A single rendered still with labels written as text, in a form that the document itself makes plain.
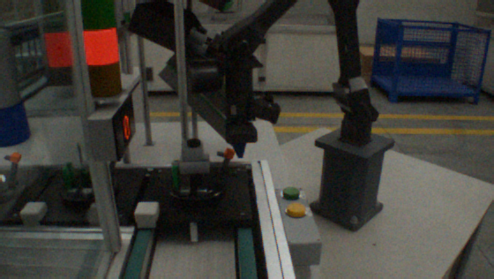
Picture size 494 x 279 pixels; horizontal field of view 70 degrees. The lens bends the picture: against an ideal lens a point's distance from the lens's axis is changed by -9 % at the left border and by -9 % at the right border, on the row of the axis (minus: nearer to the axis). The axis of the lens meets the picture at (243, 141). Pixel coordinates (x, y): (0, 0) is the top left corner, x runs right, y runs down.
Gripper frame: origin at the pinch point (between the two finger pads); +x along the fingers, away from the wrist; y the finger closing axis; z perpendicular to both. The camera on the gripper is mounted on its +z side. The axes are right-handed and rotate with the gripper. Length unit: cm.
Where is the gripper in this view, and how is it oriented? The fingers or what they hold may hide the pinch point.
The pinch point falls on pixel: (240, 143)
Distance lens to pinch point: 84.4
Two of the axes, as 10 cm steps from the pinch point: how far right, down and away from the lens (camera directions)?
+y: -0.5, -4.0, 9.2
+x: 0.1, 9.2, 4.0
